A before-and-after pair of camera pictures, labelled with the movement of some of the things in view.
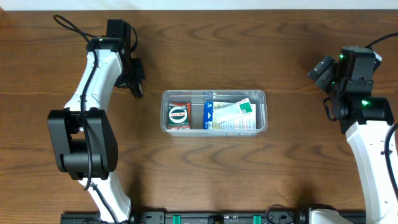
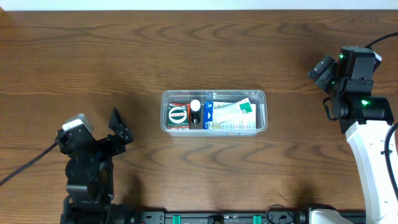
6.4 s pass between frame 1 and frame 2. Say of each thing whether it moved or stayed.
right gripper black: stayed
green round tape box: stayed
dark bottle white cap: moved
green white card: stayed
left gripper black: moved
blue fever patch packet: stayed
